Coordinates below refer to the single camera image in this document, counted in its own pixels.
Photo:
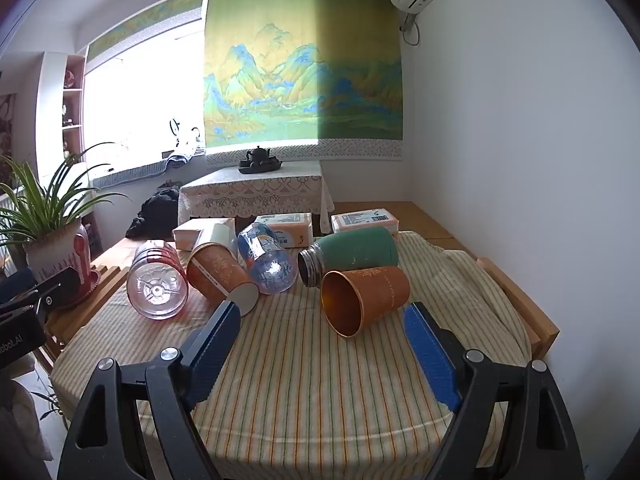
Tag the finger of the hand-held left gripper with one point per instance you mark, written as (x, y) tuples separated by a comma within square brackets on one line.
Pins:
[(55, 290)]

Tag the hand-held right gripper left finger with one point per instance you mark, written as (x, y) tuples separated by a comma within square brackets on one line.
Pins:
[(215, 355)]

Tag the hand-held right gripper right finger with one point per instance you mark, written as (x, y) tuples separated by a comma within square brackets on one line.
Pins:
[(431, 355)]

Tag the orange paper cup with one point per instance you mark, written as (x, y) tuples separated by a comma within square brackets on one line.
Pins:
[(372, 290), (220, 275)]

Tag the potted green plant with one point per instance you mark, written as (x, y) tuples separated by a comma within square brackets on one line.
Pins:
[(50, 245)]

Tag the red label plastic bottle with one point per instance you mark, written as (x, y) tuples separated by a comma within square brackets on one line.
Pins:
[(156, 280)]

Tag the wooden table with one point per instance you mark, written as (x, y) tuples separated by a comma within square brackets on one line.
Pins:
[(505, 290)]

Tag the striped tablecloth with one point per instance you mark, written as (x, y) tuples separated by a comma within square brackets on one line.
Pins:
[(310, 385)]

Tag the blue label plastic bottle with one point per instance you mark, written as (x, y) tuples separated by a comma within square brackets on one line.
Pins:
[(267, 260)]

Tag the pale cardboard box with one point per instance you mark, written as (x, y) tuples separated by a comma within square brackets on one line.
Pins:
[(192, 232)]

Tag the black bag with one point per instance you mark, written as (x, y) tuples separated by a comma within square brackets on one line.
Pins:
[(155, 212)]

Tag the green metal thermos bottle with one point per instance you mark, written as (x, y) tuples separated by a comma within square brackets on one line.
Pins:
[(360, 250)]

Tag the orange white tissue packet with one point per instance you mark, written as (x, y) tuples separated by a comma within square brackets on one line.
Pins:
[(365, 220), (292, 230)]

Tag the lace covered small table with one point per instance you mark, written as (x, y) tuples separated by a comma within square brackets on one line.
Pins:
[(250, 192)]

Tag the folded blue white cloth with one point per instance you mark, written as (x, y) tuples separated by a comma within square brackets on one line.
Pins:
[(185, 156)]

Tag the dark teapot set on tray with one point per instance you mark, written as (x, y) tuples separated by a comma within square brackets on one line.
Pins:
[(259, 159)]

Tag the landscape print curtain valance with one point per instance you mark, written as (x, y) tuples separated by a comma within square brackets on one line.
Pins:
[(145, 22)]

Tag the landscape painting curtain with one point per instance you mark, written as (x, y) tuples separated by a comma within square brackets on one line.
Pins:
[(300, 60)]

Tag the white wall shelf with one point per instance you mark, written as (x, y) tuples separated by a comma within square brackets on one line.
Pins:
[(70, 110)]

